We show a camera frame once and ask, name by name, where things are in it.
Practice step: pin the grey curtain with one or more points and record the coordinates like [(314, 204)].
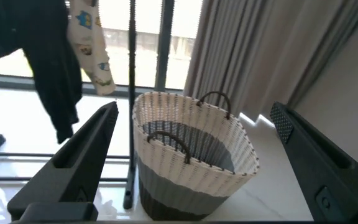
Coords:
[(259, 53)]

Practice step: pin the window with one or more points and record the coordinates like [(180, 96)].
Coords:
[(163, 46)]

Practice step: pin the cream printed garment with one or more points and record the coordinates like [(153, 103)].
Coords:
[(92, 56)]

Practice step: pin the black clothes rack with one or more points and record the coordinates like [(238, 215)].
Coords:
[(132, 93)]

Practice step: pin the black garment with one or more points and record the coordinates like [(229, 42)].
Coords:
[(51, 62)]

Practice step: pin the white laundry basket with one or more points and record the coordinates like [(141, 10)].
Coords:
[(182, 174)]

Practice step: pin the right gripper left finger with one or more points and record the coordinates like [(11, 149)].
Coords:
[(70, 180)]

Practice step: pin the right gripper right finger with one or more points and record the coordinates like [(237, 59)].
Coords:
[(331, 180)]

